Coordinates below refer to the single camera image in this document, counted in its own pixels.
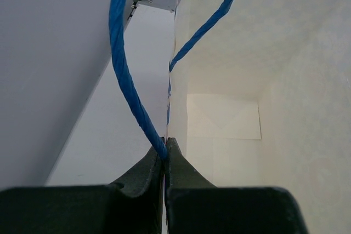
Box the blue checkered paper bag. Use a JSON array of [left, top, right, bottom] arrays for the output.
[[109, 0, 350, 233]]

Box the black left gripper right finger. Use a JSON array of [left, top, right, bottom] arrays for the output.
[[165, 138, 308, 233]]

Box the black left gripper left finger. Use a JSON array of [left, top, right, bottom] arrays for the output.
[[1, 148, 163, 233]]

